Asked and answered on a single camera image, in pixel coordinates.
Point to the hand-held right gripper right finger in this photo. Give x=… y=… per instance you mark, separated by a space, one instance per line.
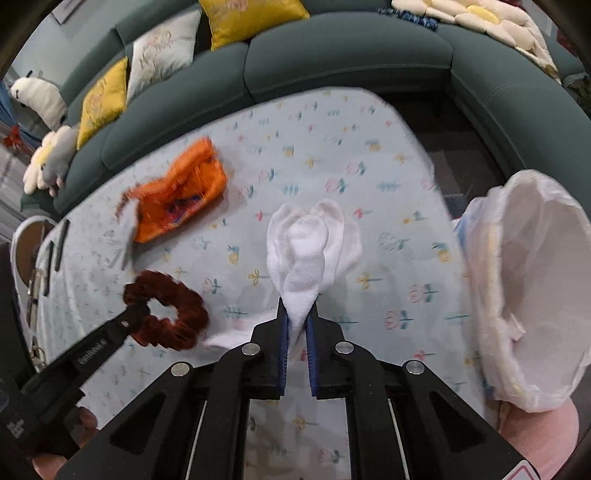
x=312 y=353

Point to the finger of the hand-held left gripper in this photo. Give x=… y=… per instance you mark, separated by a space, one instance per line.
x=106 y=339

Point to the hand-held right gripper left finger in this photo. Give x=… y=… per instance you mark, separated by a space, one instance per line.
x=282 y=344

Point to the brown velvet scrunchie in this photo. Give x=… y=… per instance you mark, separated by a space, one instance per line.
x=189 y=304

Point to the white cloth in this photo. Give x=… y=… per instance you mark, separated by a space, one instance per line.
x=309 y=249

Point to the trash bin with white bag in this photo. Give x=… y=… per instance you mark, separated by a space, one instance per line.
x=545 y=277

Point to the person's left hand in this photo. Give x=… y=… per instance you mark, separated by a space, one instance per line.
x=87 y=422

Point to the orange fabric pouch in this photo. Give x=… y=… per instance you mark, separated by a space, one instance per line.
x=184 y=194

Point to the small white flower cushion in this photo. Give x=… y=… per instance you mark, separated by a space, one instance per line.
x=37 y=164

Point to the floral tablecloth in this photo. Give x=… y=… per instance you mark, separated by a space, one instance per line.
x=323 y=138

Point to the red curtain ornament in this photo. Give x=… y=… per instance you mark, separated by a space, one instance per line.
x=11 y=136

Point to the small yellow embroidered cushion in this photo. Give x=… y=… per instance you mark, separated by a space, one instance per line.
x=104 y=101

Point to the blue curtain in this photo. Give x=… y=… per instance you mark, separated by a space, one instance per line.
x=7 y=110

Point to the white panda plush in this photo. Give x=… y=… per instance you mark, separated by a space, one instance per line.
x=39 y=99

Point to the teal fabric sofa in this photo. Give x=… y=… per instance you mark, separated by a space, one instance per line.
x=346 y=64

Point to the grey embroidered cushion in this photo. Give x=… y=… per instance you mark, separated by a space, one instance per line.
x=161 y=50

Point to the large yellow embroidered cushion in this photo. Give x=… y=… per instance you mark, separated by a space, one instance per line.
x=249 y=23

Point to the blue patterned cloth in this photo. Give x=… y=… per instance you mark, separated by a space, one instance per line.
x=411 y=17

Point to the large white flower cushion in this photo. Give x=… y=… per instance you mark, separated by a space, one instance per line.
x=503 y=23
x=415 y=5

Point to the wall picture frame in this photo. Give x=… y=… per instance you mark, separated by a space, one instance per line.
x=67 y=9

